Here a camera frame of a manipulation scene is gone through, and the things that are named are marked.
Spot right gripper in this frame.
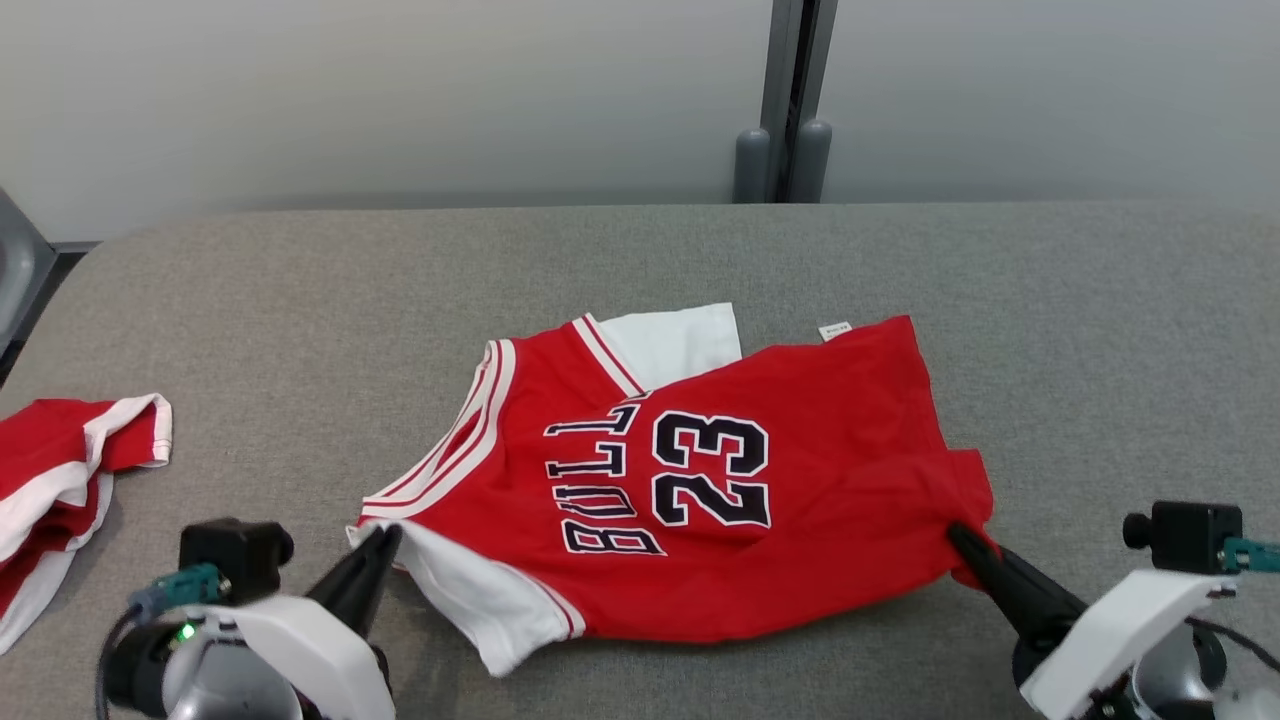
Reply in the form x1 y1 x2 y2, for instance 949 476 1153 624
948 522 1236 720

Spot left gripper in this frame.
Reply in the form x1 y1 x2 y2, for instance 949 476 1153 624
200 522 404 720

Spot red white striped shorts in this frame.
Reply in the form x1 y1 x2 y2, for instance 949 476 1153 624
0 393 173 656

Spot red Bulls 23 jersey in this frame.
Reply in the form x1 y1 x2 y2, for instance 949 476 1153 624
347 303 1001 679

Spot teal camera cable plug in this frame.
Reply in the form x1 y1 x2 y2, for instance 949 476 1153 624
128 563 226 619
1220 538 1280 574

